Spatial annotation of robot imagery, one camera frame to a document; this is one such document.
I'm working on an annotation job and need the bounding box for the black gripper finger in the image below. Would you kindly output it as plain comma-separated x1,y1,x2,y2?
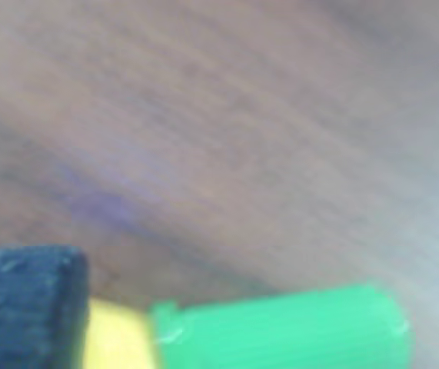
0,244,90,369

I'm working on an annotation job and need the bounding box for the yellow highlighter with green cap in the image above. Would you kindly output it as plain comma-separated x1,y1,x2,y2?
82,283,413,369

